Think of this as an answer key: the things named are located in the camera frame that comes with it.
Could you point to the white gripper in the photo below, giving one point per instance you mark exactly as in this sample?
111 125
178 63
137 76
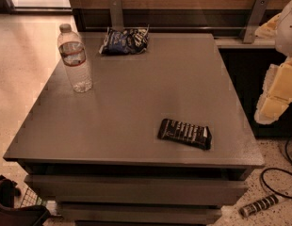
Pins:
287 32

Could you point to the black rxbar chocolate wrapper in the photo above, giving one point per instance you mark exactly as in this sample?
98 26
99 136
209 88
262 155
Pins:
185 133

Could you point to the blue chip bag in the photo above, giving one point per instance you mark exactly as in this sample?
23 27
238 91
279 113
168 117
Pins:
130 41

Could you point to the grey drawer cabinet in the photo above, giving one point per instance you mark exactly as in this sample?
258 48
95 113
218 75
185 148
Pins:
97 153

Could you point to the clear plastic water bottle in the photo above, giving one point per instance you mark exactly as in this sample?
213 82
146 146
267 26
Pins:
74 57

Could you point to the right metal shelf bracket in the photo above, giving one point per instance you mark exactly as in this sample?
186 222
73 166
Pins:
257 12

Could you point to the metal shelf bracket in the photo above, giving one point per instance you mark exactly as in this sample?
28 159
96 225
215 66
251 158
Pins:
116 14
257 12

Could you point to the left metal shelf bracket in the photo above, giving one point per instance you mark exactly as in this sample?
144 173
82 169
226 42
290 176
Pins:
116 14

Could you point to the wire mesh basket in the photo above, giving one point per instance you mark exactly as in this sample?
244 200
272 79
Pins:
30 198

